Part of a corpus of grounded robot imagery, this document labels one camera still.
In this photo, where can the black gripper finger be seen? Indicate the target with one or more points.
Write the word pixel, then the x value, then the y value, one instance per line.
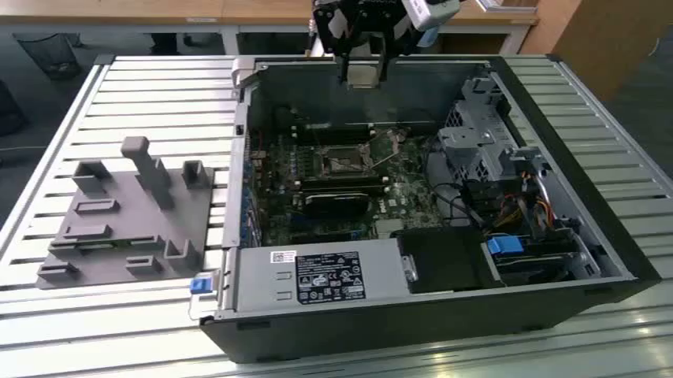
pixel 345 67
pixel 385 59

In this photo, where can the silver CPU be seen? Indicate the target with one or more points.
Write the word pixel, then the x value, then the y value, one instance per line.
pixel 364 76

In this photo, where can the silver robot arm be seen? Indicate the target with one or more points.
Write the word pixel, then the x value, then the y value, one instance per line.
pixel 428 37

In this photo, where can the black RAM slot bank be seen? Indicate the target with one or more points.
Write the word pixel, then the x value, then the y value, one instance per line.
pixel 343 185
pixel 343 134

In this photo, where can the CPU socket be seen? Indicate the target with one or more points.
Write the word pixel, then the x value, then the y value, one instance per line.
pixel 343 161

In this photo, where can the grey metal drive cage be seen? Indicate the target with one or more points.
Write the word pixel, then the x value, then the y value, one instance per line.
pixel 474 138

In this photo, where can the white paper stack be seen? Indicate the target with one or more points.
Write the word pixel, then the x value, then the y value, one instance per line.
pixel 506 4

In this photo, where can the wooden desk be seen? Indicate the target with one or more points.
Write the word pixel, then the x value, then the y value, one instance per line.
pixel 158 10

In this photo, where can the black graphics card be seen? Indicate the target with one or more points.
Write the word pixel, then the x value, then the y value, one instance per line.
pixel 337 204

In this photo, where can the green motherboard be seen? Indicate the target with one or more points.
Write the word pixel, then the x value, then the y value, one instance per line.
pixel 416 204

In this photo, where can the silver chipset heatsink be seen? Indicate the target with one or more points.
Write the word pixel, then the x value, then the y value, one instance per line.
pixel 389 227

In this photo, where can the wooden cabinet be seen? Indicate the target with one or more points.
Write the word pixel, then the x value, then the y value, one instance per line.
pixel 606 39

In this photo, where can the black plastic shroud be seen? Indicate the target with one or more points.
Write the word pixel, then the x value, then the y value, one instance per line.
pixel 447 260

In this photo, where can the black mesh waste bin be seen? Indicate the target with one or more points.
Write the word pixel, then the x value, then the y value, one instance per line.
pixel 50 55

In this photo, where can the blue disk carrier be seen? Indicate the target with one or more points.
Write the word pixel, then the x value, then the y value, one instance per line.
pixel 506 246

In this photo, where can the grey parts rack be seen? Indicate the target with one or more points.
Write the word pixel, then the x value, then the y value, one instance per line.
pixel 132 220

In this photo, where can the grey power supply unit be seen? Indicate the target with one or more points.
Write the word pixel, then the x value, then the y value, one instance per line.
pixel 264 283

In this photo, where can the blue case latch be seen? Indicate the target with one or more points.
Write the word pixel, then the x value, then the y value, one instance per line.
pixel 200 285

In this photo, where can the green RAM stick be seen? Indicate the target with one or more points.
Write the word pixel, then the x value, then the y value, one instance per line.
pixel 118 243

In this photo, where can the black PC case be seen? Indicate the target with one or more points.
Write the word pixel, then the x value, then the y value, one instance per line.
pixel 421 334

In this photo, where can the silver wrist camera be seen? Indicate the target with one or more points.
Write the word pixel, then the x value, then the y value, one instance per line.
pixel 429 12

